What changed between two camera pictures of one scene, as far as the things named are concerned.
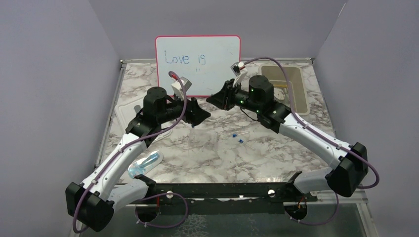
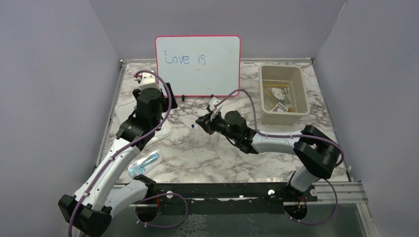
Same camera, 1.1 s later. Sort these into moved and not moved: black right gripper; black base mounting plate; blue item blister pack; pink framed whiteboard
Moved: black right gripper
Not moved: black base mounting plate; pink framed whiteboard; blue item blister pack
